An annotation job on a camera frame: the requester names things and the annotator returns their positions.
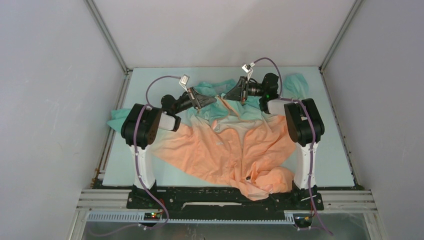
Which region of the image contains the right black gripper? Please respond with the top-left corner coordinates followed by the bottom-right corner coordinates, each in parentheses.
top-left (223, 76), bottom-right (267, 103)

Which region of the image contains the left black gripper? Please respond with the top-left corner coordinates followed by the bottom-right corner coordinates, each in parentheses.
top-left (173, 86), bottom-right (216, 115)

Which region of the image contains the teal and orange jacket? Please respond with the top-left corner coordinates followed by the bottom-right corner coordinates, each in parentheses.
top-left (108, 79), bottom-right (296, 201)

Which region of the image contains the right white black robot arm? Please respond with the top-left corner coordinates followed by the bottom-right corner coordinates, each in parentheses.
top-left (223, 73), bottom-right (325, 209)

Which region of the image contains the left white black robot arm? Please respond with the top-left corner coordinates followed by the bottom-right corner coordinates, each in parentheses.
top-left (120, 87), bottom-right (217, 208)

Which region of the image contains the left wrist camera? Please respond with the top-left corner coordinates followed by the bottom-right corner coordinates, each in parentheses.
top-left (179, 74), bottom-right (190, 92)

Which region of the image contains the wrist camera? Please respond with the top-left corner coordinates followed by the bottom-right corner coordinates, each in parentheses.
top-left (241, 62), bottom-right (255, 80)
top-left (179, 74), bottom-right (190, 92)

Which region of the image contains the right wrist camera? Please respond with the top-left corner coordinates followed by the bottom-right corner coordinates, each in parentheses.
top-left (241, 62), bottom-right (255, 80)

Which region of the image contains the grey slotted cable duct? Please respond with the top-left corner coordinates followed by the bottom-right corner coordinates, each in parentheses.
top-left (86, 211), bottom-right (295, 225)

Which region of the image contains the aluminium frame rail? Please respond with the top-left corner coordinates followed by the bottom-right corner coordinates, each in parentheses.
top-left (66, 189), bottom-right (388, 240)

